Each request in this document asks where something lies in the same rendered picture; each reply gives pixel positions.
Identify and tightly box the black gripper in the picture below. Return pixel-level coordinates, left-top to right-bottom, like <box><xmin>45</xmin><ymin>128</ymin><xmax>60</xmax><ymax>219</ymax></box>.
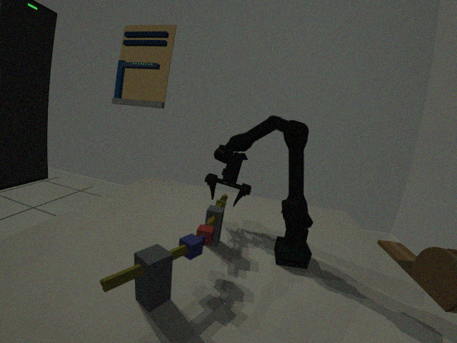
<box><xmin>205</xmin><ymin>166</ymin><xmax>251</xmax><ymax>207</ymax></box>

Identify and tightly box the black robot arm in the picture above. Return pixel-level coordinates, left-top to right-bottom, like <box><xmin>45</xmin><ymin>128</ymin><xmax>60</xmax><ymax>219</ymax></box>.
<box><xmin>214</xmin><ymin>115</ymin><xmax>313</xmax><ymax>251</ymax></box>

